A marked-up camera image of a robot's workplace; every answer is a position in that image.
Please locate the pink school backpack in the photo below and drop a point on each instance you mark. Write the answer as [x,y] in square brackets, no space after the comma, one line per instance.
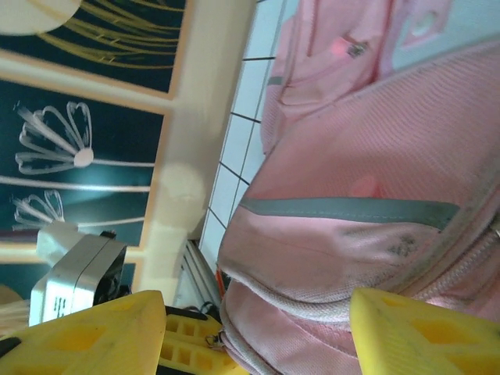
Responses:
[351,156]

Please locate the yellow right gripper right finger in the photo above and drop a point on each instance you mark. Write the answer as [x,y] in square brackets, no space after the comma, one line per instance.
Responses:
[429,340]

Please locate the red black utility knife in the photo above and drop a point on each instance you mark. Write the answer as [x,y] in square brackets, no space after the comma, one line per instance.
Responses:
[219,283]

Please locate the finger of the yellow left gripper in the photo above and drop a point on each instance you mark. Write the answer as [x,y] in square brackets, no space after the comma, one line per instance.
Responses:
[187,326]
[187,357]

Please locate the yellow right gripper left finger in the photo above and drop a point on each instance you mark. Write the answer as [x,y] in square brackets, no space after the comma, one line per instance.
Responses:
[86,340]

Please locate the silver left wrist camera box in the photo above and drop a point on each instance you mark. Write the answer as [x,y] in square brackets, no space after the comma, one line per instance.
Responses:
[70,281]

